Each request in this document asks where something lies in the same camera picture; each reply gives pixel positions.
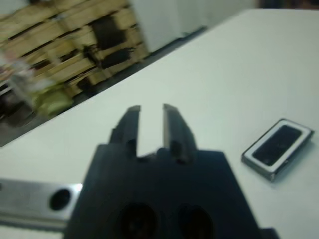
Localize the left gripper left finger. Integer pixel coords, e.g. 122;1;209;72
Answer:
109;105;142;160

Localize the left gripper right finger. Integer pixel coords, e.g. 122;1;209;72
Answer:
161;104;197;165

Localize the black box with white insert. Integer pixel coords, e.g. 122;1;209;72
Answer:
241;118;316;184

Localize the yellow-green bag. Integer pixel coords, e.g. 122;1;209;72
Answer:
32;83;73;118

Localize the black object on boxes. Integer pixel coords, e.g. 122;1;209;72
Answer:
92;18;126;50

